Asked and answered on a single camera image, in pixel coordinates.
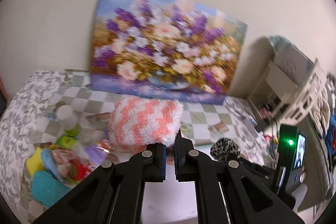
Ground purple cloth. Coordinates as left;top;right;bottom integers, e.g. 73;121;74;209
84;145;108;165

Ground leopard print scrunchie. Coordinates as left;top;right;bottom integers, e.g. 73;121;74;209
210;138;241;163

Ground pink floral scrunchie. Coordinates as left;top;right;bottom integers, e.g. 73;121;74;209
52;149;77;177

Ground light blue cloth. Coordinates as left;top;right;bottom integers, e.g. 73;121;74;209
41;148;64;182

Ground pink white fluffy cloth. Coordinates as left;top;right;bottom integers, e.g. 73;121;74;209
109;96;184;151

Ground yellow sponge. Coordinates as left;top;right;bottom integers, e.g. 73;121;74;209
26;147;45;177

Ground teal plastic container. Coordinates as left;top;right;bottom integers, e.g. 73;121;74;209
31;170;71;207

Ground small green medicine box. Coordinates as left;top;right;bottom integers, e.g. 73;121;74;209
56;135;78;150

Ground white shelf unit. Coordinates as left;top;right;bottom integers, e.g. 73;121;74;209
249;35;330;122

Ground white green pill bottle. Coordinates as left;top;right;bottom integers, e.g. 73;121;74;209
56;105;80;138

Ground grey floral cloth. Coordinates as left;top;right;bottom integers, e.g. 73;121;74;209
1;71;66;215

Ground floral canvas painting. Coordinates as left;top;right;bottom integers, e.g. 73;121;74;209
91;0;248;105

